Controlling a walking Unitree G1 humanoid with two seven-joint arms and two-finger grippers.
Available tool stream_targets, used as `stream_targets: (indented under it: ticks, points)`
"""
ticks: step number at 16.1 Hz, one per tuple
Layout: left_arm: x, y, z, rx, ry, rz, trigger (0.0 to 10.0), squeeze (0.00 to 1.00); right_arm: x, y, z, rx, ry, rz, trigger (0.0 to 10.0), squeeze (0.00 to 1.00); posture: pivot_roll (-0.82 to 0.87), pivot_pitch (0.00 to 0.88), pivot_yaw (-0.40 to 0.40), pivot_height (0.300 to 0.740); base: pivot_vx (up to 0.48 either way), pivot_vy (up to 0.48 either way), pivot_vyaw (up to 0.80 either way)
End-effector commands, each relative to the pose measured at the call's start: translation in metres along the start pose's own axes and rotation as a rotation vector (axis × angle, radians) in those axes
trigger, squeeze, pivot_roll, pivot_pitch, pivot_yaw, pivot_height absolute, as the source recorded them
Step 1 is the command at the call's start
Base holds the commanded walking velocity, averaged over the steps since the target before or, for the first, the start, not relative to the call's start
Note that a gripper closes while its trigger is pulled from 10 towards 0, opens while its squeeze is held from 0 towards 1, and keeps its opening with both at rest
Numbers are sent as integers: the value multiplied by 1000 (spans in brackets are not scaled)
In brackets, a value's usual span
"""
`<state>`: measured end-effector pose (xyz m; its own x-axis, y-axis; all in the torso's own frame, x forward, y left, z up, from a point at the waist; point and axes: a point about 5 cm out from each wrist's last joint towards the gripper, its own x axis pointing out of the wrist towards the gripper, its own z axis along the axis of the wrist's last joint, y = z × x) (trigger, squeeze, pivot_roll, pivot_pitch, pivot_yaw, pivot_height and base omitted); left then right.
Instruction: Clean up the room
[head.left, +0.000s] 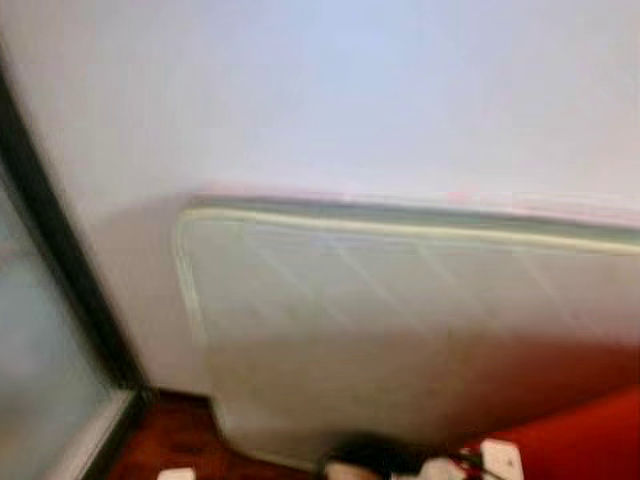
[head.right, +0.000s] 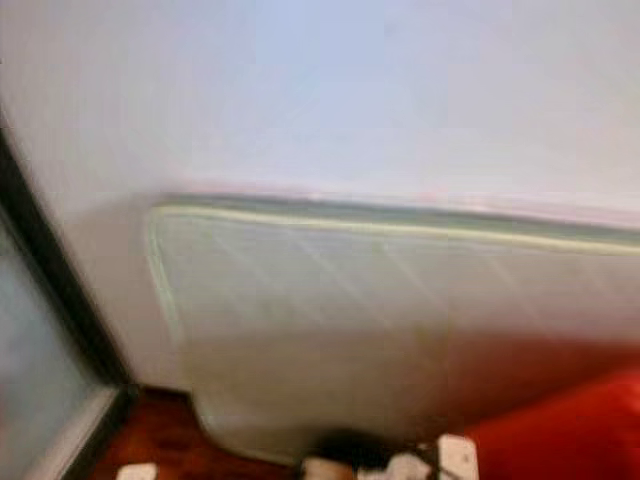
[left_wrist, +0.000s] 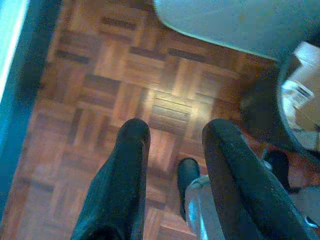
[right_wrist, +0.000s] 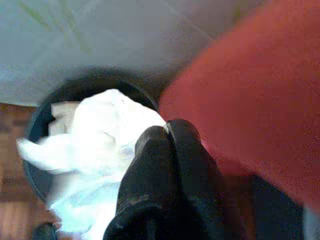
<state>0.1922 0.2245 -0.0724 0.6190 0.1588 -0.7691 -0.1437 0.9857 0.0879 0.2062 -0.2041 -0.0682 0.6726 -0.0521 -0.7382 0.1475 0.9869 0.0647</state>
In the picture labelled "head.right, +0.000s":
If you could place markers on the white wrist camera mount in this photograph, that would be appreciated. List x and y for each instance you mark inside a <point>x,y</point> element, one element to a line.
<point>135,472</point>
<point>458,455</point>

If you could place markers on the large red cushion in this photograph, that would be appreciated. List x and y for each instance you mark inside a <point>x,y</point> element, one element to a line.
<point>570,430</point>

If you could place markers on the white quilted mattress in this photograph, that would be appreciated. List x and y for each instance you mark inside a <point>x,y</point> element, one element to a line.
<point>360,320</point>

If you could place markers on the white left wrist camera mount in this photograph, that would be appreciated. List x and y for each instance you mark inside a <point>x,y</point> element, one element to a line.
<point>135,472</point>

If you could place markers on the black round object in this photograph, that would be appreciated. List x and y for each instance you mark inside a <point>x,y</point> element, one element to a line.
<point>345,450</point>

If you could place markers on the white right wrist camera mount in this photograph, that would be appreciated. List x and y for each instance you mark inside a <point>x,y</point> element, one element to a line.
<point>458,455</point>

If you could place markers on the black wardrobe frame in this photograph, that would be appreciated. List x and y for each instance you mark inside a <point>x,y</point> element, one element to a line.
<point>72,300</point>

